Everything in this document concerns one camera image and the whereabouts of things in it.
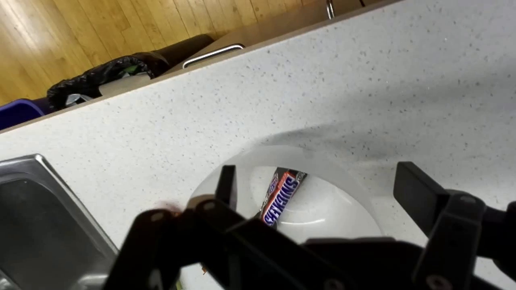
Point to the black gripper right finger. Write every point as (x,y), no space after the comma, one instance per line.
(456,230)

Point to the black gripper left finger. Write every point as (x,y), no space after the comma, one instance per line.
(177,246)

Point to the red and black marker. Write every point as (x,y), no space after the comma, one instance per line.
(282,195)

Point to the translucent white plastic bowl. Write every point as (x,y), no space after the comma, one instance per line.
(332,209)

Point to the stainless steel double sink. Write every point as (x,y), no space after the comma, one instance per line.
(42,225)

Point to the black trash bag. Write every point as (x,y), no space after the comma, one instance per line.
(106,74)

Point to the blue bin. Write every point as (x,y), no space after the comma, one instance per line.
(18,113)

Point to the wooden drawer front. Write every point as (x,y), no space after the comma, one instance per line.
(258,32)

